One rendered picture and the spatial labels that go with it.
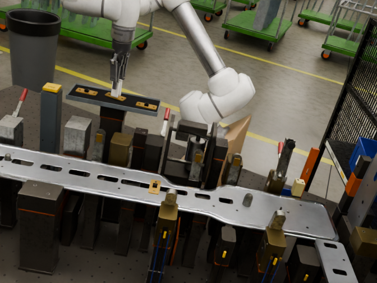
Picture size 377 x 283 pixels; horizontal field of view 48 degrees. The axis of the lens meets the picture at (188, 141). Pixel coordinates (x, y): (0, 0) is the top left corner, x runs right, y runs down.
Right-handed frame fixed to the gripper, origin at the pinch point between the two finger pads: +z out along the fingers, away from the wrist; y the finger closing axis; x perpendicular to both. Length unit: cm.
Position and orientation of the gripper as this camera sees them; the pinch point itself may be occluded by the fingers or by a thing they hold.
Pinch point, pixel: (116, 87)
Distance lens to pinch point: 176.2
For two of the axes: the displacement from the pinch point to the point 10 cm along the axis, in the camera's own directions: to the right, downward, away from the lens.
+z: -1.9, 8.6, 4.8
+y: -3.2, 4.0, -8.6
